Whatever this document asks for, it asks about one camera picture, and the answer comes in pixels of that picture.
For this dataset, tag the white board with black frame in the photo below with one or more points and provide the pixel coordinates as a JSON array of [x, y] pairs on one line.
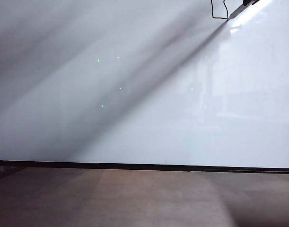
[[111, 82]]

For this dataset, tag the grey marker pen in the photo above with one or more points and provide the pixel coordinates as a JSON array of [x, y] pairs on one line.
[[236, 12]]

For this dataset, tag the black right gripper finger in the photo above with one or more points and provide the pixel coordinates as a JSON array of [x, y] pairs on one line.
[[248, 2]]

